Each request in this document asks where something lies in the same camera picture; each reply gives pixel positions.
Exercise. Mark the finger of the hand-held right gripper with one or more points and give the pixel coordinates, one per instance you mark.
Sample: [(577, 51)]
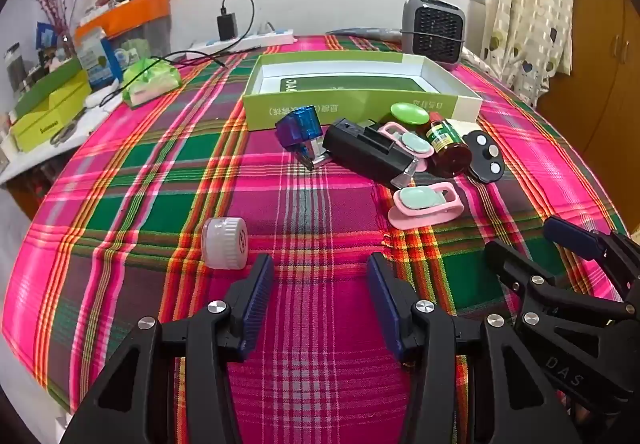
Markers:
[(575, 238), (505, 259)]

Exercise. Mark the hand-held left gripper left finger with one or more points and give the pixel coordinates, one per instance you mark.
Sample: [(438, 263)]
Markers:
[(257, 304)]

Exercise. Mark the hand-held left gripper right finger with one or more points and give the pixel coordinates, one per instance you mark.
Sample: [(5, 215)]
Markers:
[(382, 304)]

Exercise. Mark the small white round jar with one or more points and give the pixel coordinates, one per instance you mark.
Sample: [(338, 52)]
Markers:
[(225, 244)]

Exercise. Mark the black key fob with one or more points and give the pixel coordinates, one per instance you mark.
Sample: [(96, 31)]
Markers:
[(482, 167)]

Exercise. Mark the pink clip with mint pad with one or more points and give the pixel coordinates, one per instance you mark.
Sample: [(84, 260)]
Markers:
[(415, 201), (415, 144)]

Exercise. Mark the brown bottle with red cap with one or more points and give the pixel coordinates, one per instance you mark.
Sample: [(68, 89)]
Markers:
[(447, 149)]

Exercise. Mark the black rectangular device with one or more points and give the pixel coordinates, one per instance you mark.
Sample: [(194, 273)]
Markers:
[(360, 152)]

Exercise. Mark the green round disc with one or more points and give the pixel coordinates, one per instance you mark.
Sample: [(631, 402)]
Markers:
[(409, 114)]

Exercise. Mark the small blue stapler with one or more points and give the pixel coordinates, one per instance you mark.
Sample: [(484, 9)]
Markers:
[(300, 124)]

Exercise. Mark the wooden wardrobe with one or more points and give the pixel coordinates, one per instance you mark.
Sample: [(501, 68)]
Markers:
[(600, 99)]

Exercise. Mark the pink green plaid blanket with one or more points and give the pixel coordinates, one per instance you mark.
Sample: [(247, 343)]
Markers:
[(150, 174)]

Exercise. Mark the cream patterned curtain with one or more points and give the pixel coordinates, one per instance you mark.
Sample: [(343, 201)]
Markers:
[(530, 14)]

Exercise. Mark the grey portable heater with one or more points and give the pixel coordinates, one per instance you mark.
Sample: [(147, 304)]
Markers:
[(435, 32)]

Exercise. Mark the green tissue pack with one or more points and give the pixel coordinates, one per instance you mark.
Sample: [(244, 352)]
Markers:
[(150, 79)]

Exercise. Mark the white power strip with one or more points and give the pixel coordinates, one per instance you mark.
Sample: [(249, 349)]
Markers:
[(260, 40)]

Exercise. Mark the white side table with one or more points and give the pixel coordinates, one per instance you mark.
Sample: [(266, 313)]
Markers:
[(30, 162)]

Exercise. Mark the yellow-green cardboard box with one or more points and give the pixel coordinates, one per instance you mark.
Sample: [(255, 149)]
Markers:
[(45, 124)]

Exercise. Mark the black power adapter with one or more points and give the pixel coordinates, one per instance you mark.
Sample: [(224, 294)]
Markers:
[(226, 27)]

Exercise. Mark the blue carton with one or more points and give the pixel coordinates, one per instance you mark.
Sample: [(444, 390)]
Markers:
[(100, 64)]

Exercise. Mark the dark green cardboard box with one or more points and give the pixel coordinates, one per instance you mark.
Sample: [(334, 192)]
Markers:
[(45, 92)]

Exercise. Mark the clear bin with orange lid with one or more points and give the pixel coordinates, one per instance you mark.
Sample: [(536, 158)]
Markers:
[(130, 12)]

